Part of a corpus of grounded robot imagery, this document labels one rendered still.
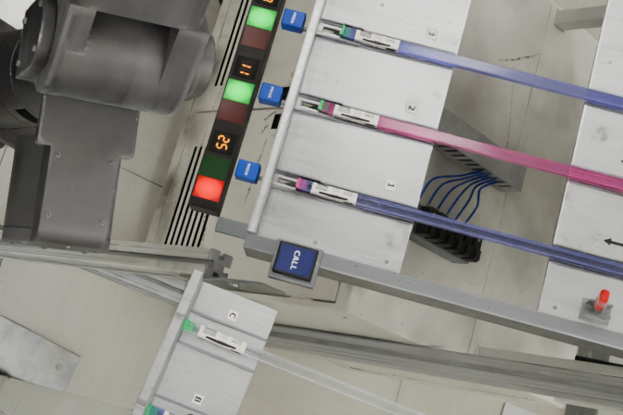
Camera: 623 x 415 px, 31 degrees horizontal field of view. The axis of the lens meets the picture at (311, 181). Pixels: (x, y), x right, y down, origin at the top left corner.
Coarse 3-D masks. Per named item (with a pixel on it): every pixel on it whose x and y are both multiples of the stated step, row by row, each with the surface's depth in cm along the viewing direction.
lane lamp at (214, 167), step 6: (210, 156) 150; (204, 162) 150; (210, 162) 150; (216, 162) 150; (222, 162) 150; (228, 162) 150; (204, 168) 149; (210, 168) 149; (216, 168) 149; (222, 168) 149; (228, 168) 149; (204, 174) 149; (210, 174) 149; (216, 174) 149; (222, 174) 149; (222, 180) 149
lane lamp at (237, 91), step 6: (228, 84) 152; (234, 84) 152; (240, 84) 152; (246, 84) 152; (252, 84) 152; (228, 90) 152; (234, 90) 152; (240, 90) 152; (246, 90) 152; (252, 90) 152; (228, 96) 152; (234, 96) 152; (240, 96) 152; (246, 96) 152; (240, 102) 152; (246, 102) 152
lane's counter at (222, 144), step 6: (216, 132) 151; (222, 132) 151; (216, 138) 150; (222, 138) 150; (228, 138) 150; (234, 138) 150; (210, 144) 150; (216, 144) 150; (222, 144) 150; (228, 144) 150; (234, 144) 150; (210, 150) 150; (216, 150) 150; (222, 150) 150; (228, 150) 150
